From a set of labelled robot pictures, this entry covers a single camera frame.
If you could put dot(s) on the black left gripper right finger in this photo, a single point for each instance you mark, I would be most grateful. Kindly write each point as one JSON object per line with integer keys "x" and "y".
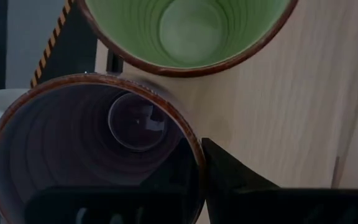
{"x": 225, "y": 174}

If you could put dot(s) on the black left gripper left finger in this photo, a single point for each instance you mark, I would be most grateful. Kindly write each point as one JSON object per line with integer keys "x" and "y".
{"x": 176, "y": 168}

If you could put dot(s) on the purple ribbed mug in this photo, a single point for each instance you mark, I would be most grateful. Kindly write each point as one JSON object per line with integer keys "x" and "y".
{"x": 57, "y": 140}

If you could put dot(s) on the green ribbed mug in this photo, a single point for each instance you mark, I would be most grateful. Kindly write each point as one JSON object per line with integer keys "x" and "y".
{"x": 191, "y": 34}

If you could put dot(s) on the black hazard-striped floor mat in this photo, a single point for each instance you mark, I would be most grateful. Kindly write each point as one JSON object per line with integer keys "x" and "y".
{"x": 73, "y": 46}

